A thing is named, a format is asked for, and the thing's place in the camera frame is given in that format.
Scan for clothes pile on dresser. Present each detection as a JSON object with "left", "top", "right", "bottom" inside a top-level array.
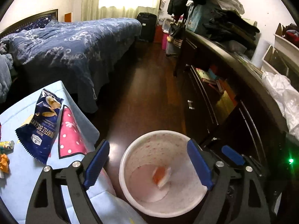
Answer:
[{"left": 186, "top": 0, "right": 260, "bottom": 50}]

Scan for white pink speckled trash bin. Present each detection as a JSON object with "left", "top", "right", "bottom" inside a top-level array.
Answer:
[{"left": 119, "top": 130, "right": 207, "bottom": 218}]

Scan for dark wooden dresser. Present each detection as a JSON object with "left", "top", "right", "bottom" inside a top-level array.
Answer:
[{"left": 175, "top": 30, "right": 298, "bottom": 169}]

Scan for black suitcase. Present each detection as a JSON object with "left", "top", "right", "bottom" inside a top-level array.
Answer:
[{"left": 136, "top": 13, "right": 157, "bottom": 43}]

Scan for dark blue biscuit bag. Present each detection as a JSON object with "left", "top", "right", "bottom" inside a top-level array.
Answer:
[{"left": 16, "top": 89, "right": 63, "bottom": 164}]

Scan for pink storage container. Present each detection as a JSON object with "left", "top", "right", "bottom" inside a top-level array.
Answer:
[{"left": 161, "top": 32, "right": 169, "bottom": 50}]

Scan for white plastic bag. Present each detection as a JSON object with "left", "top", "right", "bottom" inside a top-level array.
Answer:
[{"left": 262, "top": 72, "right": 299, "bottom": 140}]

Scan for teal candy tube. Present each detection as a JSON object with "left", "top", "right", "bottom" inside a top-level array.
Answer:
[{"left": 0, "top": 141, "right": 15, "bottom": 151}]

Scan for green window curtain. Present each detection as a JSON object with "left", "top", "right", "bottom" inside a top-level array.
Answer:
[{"left": 80, "top": 0, "right": 164, "bottom": 22}]

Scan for orange toy figure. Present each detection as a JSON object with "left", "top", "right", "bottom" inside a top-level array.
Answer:
[{"left": 0, "top": 154, "right": 9, "bottom": 173}]

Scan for light blue fleece blanket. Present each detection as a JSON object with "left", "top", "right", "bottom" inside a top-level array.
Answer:
[{"left": 0, "top": 42, "right": 13, "bottom": 103}]

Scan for light blue patterned tablecloth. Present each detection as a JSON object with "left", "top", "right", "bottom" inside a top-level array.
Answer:
[{"left": 1, "top": 81, "right": 143, "bottom": 223}]

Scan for bed with blue duvet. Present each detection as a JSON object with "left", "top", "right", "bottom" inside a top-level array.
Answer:
[{"left": 1, "top": 10, "right": 141, "bottom": 113}]

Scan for orange bedside box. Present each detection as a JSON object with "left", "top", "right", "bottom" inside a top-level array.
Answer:
[{"left": 64, "top": 12, "right": 73, "bottom": 22}]

